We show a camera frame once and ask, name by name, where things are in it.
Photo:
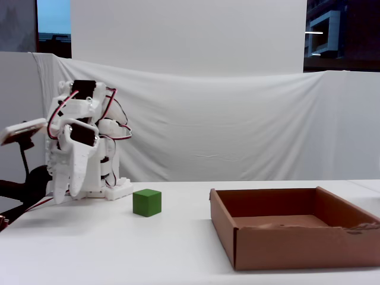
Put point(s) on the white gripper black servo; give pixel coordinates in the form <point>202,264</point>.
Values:
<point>79,158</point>

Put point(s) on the green cube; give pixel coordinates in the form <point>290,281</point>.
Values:
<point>147,202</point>

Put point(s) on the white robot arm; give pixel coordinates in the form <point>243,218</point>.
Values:
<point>98,166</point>

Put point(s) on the brown cardboard box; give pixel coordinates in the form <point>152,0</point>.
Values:
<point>267,249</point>

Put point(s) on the red white power lead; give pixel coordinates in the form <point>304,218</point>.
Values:
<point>38,204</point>

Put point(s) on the table edge clamp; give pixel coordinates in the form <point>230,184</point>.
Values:
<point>2,222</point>

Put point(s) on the white partition panel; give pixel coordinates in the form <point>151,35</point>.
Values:
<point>17,89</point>

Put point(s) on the white backdrop cloth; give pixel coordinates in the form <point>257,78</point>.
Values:
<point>222,124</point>

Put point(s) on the white backdrop board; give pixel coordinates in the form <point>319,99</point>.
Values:
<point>190,32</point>

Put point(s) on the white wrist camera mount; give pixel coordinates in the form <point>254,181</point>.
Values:
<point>20,130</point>

